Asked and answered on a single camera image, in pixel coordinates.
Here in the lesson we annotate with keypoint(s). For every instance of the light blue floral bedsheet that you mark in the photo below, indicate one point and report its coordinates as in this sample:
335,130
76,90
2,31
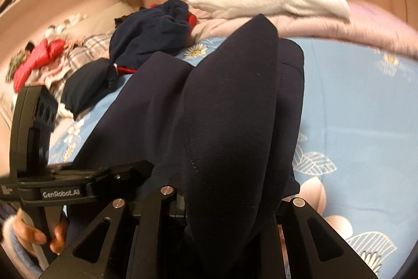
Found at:
343,118

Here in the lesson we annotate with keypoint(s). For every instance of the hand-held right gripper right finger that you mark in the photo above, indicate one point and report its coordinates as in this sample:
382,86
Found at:
294,220

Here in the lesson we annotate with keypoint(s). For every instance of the black cloth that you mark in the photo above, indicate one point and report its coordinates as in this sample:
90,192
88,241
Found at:
88,83

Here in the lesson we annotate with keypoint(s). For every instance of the navy jacket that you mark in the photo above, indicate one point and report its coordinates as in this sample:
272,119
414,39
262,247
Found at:
228,118

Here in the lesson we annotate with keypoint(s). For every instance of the plaid cloth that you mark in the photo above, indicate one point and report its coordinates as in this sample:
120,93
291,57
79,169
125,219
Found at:
81,50

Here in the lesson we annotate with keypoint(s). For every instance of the pink quilt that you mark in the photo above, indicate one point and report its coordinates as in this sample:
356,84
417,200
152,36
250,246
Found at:
375,27

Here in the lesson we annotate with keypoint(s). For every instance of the floral patterned cloth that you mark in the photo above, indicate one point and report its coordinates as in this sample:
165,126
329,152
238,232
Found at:
65,22

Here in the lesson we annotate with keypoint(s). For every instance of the navy and red garment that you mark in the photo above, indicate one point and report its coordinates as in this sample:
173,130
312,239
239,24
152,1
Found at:
147,27

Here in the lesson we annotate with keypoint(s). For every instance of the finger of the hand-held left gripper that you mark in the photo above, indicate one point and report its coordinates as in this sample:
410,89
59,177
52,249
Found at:
124,177

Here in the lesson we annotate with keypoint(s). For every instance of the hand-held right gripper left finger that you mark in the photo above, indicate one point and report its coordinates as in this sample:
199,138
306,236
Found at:
163,200

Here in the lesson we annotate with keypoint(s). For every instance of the person's left hand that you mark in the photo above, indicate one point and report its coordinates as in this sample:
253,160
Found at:
32,236

